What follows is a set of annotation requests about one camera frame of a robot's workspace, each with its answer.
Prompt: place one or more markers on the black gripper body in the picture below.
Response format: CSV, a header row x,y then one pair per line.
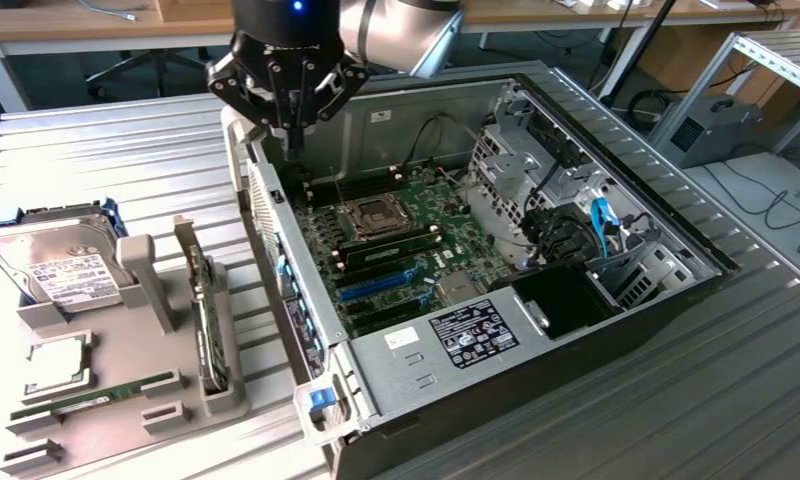
x,y
286,25

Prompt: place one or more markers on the graphics card with black fan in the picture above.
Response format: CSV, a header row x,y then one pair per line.
x,y
202,280

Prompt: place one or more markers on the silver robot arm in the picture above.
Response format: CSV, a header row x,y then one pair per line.
x,y
400,30

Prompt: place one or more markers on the black office chair base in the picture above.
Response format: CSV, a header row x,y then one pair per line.
x,y
162,65

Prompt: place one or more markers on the wooden box on desk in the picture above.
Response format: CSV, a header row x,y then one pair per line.
x,y
193,10

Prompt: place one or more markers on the thin socket locking lever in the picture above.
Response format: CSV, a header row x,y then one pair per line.
x,y
338,190

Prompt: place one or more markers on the black case lock knob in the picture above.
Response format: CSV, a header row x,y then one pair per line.
x,y
277,196

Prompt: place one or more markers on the metal CPU socket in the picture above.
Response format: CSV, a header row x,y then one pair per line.
x,y
373,217

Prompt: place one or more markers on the silver drive cage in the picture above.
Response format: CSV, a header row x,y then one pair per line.
x,y
506,165

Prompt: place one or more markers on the long wooden desk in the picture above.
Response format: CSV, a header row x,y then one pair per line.
x,y
540,17

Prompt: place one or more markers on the green motherboard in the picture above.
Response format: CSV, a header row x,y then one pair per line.
x,y
440,220

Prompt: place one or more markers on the blue disk caddy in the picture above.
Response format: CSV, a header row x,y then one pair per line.
x,y
115,215

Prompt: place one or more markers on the installed RAM stick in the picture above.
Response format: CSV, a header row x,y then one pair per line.
x,y
386,254

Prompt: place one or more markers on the long black expansion slot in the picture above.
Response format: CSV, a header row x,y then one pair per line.
x,y
386,307
362,278
393,320

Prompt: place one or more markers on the blue expansion slot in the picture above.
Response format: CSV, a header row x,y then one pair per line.
x,y
373,287

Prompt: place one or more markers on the black slanted stand pole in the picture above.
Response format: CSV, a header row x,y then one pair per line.
x,y
649,35

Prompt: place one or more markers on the silver hard disk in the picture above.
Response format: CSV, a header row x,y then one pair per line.
x,y
53,260

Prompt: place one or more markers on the silver chipset heatsink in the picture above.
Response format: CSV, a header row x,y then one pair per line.
x,y
462,290

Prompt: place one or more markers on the silver disk bay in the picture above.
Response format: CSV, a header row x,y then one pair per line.
x,y
640,280

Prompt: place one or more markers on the silver power supply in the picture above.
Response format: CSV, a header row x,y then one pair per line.
x,y
386,370

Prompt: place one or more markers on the silver CPU chip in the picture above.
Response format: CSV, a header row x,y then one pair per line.
x,y
55,367

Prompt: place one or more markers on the blue case latch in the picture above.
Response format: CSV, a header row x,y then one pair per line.
x,y
321,400

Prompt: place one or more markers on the green RAM stick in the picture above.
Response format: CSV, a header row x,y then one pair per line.
x,y
79,400

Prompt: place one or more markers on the grey parts rack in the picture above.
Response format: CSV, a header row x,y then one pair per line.
x,y
106,430

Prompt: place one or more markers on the open black PC case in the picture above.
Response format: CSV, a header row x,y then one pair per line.
x,y
640,380

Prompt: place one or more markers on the white case wall sticker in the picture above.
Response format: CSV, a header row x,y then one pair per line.
x,y
382,116

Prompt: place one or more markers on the wooden desk white frame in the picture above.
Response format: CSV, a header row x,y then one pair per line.
x,y
53,27

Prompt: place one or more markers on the aluminium frame table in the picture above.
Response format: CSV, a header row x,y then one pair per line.
x,y
773,55

